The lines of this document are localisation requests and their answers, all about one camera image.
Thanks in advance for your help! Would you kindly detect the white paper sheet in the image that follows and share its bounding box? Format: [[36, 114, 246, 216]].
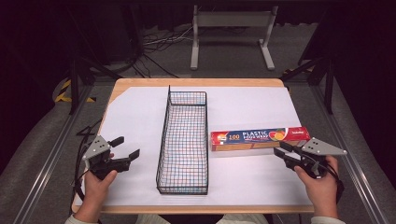
[[74, 86, 313, 207]]

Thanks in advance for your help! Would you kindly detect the black metal stand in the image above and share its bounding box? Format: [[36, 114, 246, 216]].
[[67, 46, 123, 116], [280, 55, 336, 116]]

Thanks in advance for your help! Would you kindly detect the person's right hand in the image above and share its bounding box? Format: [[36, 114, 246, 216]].
[[293, 155, 340, 207]]

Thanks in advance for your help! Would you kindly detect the bundle of floor cables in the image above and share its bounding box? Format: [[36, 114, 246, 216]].
[[132, 25, 194, 79]]

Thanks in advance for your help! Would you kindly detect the yellow black hazard tape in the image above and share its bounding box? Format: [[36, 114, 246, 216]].
[[53, 78, 97, 104]]

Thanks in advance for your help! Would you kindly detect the red plastic wrap box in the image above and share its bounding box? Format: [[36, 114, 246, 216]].
[[210, 126, 312, 153]]

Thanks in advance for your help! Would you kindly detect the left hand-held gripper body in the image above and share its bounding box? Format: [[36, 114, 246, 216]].
[[82, 134, 132, 181]]

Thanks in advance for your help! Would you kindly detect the person's left hand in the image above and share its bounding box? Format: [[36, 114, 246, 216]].
[[81, 169, 119, 203]]

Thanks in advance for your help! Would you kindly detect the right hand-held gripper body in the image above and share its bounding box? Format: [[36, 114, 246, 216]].
[[283, 136, 348, 180]]

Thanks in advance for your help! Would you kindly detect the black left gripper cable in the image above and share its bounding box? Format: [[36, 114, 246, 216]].
[[72, 119, 105, 202]]

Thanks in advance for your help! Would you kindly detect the aluminium floor rail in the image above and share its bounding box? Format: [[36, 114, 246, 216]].
[[310, 84, 390, 224], [11, 83, 95, 224]]

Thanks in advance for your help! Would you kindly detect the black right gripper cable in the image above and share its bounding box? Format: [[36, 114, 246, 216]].
[[323, 160, 346, 204]]

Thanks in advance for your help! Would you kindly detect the white metal stand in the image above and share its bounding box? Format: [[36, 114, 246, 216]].
[[190, 4, 279, 72]]

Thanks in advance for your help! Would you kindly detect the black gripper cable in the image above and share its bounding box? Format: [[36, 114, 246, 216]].
[[72, 119, 105, 202], [323, 160, 346, 204]]

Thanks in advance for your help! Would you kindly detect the black wire basket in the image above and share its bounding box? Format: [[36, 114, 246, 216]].
[[155, 85, 210, 196]]

